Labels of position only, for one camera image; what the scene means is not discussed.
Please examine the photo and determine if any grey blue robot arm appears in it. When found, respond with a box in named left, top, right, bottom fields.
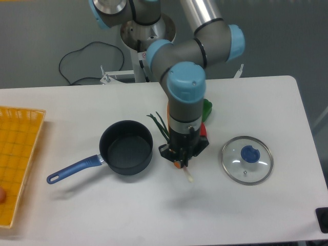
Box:
left=89, top=1, right=245, bottom=169

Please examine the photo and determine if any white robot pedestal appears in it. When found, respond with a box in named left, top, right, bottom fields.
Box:
left=100, top=14, right=176, bottom=85

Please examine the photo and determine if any black saucepan blue handle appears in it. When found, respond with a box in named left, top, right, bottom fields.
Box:
left=47, top=120, right=153, bottom=184

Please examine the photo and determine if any red bell pepper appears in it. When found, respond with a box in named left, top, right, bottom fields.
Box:
left=200, top=122, right=207, bottom=137

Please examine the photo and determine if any orange baguette bread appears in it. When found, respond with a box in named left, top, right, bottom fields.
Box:
left=167, top=103, right=181, bottom=169

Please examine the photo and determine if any glass lid blue knob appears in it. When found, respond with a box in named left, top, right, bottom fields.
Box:
left=221, top=136, right=274, bottom=186

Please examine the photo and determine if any black device at table edge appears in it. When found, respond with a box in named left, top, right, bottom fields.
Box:
left=315, top=207, right=328, bottom=234

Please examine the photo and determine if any green onion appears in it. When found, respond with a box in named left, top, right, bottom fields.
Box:
left=147, top=112, right=194, bottom=183

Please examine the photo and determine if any black floor cable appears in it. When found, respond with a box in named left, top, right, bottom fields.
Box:
left=58, top=41, right=125, bottom=86

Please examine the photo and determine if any green bell pepper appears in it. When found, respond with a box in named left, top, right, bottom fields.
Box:
left=202, top=98, right=213, bottom=122

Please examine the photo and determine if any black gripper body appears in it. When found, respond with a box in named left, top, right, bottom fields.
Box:
left=159, top=129, right=209, bottom=161

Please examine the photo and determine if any yellow woven basket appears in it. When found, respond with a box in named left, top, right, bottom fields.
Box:
left=1, top=106, right=46, bottom=229

